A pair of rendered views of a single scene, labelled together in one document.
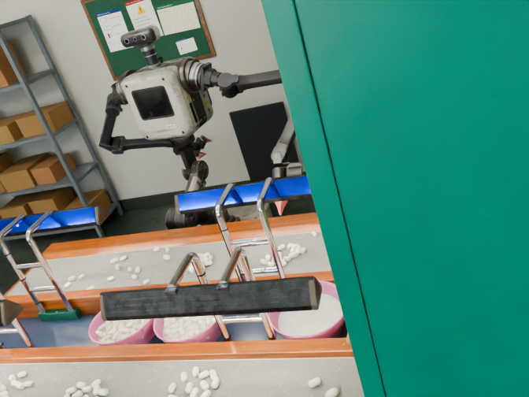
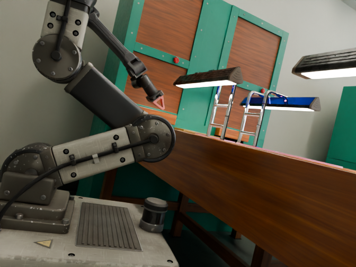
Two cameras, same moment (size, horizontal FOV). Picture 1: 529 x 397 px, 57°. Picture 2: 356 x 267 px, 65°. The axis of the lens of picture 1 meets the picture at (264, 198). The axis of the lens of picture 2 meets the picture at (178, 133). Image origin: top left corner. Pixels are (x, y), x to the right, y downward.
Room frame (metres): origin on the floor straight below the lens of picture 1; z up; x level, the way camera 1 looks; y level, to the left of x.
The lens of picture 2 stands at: (2.77, 1.03, 0.77)
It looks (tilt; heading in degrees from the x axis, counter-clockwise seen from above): 1 degrees down; 222
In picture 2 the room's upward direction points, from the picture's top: 13 degrees clockwise
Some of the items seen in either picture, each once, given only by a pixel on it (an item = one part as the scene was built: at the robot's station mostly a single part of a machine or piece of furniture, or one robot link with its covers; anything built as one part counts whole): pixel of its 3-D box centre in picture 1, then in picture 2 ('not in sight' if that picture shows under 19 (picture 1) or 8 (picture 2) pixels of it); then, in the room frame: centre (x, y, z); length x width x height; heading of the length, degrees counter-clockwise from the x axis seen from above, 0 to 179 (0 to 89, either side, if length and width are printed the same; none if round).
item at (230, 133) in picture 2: not in sight; (232, 134); (0.84, -0.16, 0.83); 0.30 x 0.06 x 0.07; 159
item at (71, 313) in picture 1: (48, 265); not in sight; (1.85, 0.97, 0.90); 0.20 x 0.19 x 0.45; 69
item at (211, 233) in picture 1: (205, 248); (178, 155); (1.98, 0.34, 0.67); 1.81 x 0.12 x 0.19; 69
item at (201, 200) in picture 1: (253, 191); (203, 78); (1.58, 0.03, 1.08); 0.62 x 0.08 x 0.07; 69
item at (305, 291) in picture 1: (202, 295); (275, 102); (1.05, 0.23, 1.08); 0.62 x 0.08 x 0.07; 69
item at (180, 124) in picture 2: not in sight; (171, 169); (1.02, -0.55, 0.42); 1.36 x 0.55 x 0.84; 159
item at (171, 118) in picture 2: not in sight; (155, 115); (1.47, -0.40, 0.83); 0.30 x 0.06 x 0.07; 159
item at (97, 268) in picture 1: (185, 266); not in sight; (1.79, 0.41, 0.73); 1.81 x 0.30 x 0.02; 69
